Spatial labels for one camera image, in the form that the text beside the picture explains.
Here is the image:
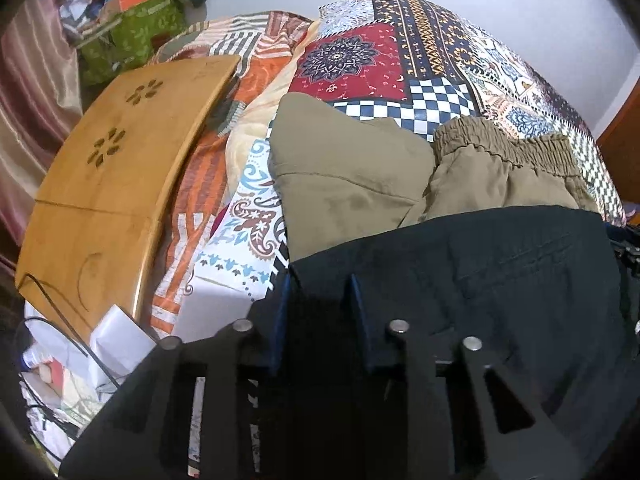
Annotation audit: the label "wooden lap table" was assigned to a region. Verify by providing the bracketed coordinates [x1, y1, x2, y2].
[15, 55, 243, 343]

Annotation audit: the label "orange striped cloth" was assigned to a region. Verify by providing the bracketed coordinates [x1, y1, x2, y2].
[147, 10, 313, 341]

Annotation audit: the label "black cable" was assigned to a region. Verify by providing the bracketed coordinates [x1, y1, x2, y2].
[14, 272, 122, 391]

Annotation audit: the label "khaki pants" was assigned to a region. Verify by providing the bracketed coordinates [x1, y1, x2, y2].
[267, 92, 601, 263]

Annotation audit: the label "black pants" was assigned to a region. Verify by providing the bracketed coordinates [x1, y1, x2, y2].
[257, 206, 640, 480]

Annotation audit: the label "white crumpled cloth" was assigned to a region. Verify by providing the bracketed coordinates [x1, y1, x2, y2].
[89, 304, 157, 387]

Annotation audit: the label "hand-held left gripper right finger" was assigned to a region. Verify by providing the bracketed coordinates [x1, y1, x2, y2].
[348, 274, 593, 480]

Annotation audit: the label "patchwork printed bed sheet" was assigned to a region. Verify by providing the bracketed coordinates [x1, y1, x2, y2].
[165, 0, 628, 480]

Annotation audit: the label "small plastic bottle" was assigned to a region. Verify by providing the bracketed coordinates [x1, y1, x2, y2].
[20, 345, 54, 369]

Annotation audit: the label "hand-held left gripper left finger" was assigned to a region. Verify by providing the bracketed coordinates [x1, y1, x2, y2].
[59, 272, 296, 480]

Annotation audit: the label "pink striped curtain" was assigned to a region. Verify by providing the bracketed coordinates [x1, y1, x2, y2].
[0, 0, 85, 261]

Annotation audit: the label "wooden headboard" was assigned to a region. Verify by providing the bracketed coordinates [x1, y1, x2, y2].
[595, 79, 640, 177]

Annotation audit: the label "green patterned bag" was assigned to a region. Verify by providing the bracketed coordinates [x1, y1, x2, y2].
[77, 0, 188, 86]

